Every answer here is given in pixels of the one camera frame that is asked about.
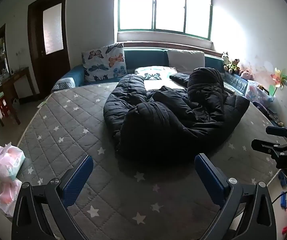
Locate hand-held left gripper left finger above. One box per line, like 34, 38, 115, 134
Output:
11, 154, 94, 240

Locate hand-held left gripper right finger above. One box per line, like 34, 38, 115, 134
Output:
194, 153, 277, 240

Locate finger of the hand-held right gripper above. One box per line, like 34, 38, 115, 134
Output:
266, 126, 287, 142
251, 139, 287, 159

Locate black down jacket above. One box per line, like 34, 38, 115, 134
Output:
103, 67, 250, 160

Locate clear plastic toy box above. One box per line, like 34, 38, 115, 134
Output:
245, 80, 275, 103

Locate colourful pinwheel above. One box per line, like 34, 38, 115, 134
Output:
268, 67, 287, 97

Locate grey star quilted mattress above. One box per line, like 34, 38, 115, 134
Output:
16, 81, 287, 240

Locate pink tissue pack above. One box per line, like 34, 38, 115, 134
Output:
0, 142, 26, 180
0, 179, 22, 218

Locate bear plush in green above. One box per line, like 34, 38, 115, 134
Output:
227, 58, 240, 74

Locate cow plush toy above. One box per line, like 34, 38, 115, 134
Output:
221, 52, 232, 72

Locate patterned blue cloth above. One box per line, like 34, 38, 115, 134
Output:
51, 76, 74, 92

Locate red stool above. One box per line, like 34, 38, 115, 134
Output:
0, 97, 15, 118

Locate dark wooden door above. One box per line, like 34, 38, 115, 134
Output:
28, 0, 71, 98

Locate grey pillow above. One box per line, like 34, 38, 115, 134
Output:
167, 49, 205, 74

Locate white butterfly pillow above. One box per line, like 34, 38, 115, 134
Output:
134, 66, 177, 82

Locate butterfly print pillow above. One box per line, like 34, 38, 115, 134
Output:
81, 43, 128, 82

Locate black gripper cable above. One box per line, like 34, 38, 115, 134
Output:
271, 191, 287, 205

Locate teal bed frame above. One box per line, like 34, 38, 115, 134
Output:
51, 47, 249, 95

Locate green frame window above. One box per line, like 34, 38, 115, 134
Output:
117, 0, 213, 40

